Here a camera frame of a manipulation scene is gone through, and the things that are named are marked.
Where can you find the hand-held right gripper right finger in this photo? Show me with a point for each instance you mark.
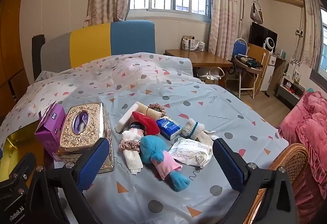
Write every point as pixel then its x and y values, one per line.
pixel 228 165

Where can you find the beige roll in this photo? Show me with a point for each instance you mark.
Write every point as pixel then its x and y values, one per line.
pixel 153 113

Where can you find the wooden table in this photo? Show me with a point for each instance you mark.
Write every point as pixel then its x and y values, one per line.
pixel 199 56

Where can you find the brown scrunchie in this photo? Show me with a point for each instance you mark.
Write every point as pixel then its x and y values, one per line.
pixel 159 107

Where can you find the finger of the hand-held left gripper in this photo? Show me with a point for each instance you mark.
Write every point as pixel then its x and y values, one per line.
pixel 21 165

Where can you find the pink fluffy blanket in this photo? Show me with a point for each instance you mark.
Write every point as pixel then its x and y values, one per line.
pixel 309 132

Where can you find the white fan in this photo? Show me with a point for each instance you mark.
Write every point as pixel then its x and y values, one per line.
pixel 269 45

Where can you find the black television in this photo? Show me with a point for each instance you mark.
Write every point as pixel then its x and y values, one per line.
pixel 259 33

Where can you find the metal clothes stand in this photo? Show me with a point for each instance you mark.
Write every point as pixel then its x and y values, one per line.
pixel 242 9

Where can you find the pink satin scrunchie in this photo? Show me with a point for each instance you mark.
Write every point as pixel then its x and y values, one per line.
pixel 127 144

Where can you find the pink towel with blue label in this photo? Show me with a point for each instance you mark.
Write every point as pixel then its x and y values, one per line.
pixel 135 129

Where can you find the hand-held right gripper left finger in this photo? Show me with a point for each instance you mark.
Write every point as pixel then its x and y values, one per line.
pixel 94 164

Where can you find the grey low shelf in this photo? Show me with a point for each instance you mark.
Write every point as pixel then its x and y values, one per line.
pixel 290 93

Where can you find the white waffle cloth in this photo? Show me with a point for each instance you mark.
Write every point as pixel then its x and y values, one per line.
pixel 132 160

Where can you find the white cabinet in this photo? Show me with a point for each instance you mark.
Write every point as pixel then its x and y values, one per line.
pixel 267 76

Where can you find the round tray with tools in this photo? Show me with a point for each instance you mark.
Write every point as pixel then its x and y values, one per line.
pixel 249 63

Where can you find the blue chair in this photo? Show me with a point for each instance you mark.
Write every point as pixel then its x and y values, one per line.
pixel 238 46

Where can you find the blue tissue packet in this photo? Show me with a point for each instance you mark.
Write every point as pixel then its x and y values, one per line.
pixel 168 128

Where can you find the side window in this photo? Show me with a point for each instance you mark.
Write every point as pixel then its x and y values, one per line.
pixel 323 40

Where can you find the white sock blue stripe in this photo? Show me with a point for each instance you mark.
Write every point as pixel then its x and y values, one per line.
pixel 195 130

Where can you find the wooden board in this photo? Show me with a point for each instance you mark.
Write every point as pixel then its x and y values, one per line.
pixel 259 53

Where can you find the purple carton box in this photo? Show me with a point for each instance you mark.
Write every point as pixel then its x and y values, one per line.
pixel 48 132

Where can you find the hanging bags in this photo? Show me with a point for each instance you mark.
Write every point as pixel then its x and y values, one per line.
pixel 256 13

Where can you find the grey yellow blue headboard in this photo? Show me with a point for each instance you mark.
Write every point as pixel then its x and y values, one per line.
pixel 89 42

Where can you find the printed bed sheet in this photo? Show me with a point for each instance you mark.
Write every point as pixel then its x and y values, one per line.
pixel 178 91

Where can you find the red sock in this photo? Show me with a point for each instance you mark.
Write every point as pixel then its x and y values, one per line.
pixel 148 124

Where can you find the white sponge bar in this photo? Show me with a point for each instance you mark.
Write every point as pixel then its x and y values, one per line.
pixel 125 119

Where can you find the white plastic packet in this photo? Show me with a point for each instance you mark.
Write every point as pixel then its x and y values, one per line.
pixel 190 153

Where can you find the gold tray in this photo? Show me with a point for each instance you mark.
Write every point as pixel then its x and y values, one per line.
pixel 18 142

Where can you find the gold ornate tissue box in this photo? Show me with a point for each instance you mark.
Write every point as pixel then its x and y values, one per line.
pixel 88 137

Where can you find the pink cloth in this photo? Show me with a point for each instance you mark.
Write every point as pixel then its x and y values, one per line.
pixel 164 165

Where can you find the wicker chair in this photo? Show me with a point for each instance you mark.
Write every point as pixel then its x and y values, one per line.
pixel 293 160

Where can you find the teal and pink sock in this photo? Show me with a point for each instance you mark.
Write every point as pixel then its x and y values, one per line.
pixel 153 148

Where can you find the white tote bag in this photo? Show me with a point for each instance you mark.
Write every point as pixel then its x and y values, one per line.
pixel 210 76

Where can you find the orange wardrobe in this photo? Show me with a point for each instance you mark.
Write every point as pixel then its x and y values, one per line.
pixel 11 35

